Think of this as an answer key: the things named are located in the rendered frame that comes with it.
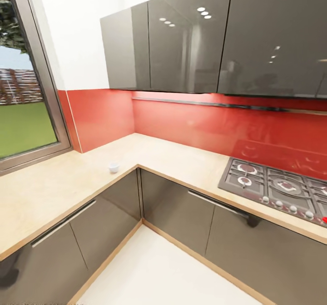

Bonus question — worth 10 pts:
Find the coffee cup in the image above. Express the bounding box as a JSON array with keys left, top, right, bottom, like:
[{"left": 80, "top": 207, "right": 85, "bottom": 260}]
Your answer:
[{"left": 108, "top": 162, "right": 120, "bottom": 173}]

